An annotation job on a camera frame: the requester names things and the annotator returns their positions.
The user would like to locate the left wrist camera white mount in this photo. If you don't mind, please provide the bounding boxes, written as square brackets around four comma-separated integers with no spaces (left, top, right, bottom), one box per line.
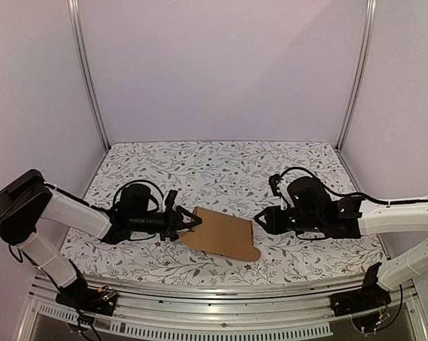
[164,190,178,210]

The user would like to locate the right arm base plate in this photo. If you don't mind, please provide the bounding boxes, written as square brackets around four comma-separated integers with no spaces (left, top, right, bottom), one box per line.
[329,288,392,317]

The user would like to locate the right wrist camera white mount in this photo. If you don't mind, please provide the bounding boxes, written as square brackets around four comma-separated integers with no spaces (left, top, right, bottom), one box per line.
[268,173,290,207]

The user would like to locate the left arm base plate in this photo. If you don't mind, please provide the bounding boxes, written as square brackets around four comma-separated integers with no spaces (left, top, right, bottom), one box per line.
[55,283,119,316]

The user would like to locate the left aluminium frame post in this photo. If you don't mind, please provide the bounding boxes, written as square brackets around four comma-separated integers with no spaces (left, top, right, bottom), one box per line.
[67,0,111,152]

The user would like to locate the floral patterned table mat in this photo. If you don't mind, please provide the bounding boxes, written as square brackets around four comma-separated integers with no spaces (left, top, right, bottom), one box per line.
[61,141,384,286]

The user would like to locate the brown cardboard box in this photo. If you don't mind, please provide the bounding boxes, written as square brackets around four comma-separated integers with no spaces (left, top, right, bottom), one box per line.
[179,207,261,261]

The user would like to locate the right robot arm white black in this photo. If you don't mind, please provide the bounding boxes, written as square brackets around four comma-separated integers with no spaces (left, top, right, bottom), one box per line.
[254,174,428,311]

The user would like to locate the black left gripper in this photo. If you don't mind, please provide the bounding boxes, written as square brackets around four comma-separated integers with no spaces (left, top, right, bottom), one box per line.
[129,205,201,242]

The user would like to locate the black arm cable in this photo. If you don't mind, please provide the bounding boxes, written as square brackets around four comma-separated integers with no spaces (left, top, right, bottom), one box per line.
[112,180,165,214]
[276,166,428,207]

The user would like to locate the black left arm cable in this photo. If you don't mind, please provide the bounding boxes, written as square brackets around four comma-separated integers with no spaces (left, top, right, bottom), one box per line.
[112,180,165,214]

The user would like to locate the aluminium frame post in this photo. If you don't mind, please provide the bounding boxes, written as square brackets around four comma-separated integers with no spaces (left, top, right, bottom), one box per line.
[335,0,378,153]
[67,0,111,152]

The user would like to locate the aluminium front rail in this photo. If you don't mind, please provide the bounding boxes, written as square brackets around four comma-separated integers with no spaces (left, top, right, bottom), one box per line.
[15,274,428,340]

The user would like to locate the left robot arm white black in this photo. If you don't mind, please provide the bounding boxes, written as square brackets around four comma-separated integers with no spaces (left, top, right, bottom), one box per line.
[0,169,202,308]

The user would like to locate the right aluminium frame post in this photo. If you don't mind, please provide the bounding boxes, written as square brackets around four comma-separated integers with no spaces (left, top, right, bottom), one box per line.
[335,0,378,153]

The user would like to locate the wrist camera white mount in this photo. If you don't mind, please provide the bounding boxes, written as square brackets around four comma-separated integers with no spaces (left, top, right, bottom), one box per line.
[164,190,178,210]
[268,173,290,207]

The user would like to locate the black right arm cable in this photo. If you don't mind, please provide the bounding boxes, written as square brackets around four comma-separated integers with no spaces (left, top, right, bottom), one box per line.
[276,166,428,207]

